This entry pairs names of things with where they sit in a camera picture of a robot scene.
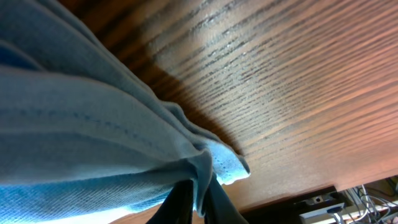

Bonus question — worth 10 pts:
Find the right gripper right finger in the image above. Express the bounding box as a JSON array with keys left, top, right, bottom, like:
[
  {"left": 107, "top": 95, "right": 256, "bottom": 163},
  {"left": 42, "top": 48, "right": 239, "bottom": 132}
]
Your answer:
[{"left": 203, "top": 174, "right": 248, "bottom": 224}]

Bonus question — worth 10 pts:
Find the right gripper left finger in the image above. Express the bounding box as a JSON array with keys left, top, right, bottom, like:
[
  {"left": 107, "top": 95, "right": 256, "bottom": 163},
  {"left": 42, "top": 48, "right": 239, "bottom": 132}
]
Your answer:
[{"left": 147, "top": 180, "right": 193, "bottom": 224}]

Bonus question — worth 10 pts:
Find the light blue printed t-shirt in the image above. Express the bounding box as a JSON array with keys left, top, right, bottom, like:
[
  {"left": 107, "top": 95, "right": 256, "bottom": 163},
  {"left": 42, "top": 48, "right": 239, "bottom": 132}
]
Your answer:
[{"left": 1, "top": 1, "right": 250, "bottom": 223}]

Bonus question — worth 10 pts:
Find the white device under table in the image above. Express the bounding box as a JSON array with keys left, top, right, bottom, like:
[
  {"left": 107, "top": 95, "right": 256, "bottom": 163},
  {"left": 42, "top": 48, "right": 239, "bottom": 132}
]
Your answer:
[{"left": 294, "top": 192, "right": 345, "bottom": 223}]

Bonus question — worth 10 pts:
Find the white cable bundle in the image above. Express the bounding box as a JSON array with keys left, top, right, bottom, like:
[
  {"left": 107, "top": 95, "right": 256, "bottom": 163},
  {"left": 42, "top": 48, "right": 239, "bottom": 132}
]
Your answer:
[{"left": 329, "top": 177, "right": 398, "bottom": 224}]

